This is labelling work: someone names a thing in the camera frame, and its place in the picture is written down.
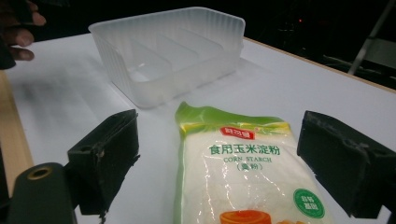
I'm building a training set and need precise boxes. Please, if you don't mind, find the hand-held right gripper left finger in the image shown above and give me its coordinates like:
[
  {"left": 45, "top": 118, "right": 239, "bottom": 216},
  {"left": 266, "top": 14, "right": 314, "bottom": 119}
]
[{"left": 66, "top": 108, "right": 140, "bottom": 217}]

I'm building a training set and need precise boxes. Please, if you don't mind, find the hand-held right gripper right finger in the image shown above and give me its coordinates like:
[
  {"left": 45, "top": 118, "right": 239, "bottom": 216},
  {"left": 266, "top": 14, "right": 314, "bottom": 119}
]
[{"left": 296, "top": 110, "right": 396, "bottom": 218}]

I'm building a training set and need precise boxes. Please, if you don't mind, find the green corn starch bag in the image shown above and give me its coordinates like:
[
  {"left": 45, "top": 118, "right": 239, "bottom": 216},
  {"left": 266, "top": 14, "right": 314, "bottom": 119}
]
[{"left": 172, "top": 101, "right": 336, "bottom": 224}]

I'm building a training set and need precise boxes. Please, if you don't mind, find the translucent plastic storage box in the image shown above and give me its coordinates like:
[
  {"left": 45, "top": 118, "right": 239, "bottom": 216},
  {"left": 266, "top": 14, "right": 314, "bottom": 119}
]
[{"left": 88, "top": 7, "right": 247, "bottom": 110}]

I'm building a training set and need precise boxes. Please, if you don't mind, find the white table sheet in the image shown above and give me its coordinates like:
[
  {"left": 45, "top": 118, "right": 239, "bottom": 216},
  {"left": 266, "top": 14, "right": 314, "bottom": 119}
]
[{"left": 4, "top": 32, "right": 396, "bottom": 224}]

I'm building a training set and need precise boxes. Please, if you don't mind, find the grey metal stand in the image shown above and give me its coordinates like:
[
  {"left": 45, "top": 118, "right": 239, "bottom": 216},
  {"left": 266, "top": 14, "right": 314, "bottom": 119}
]
[{"left": 347, "top": 0, "right": 396, "bottom": 77}]

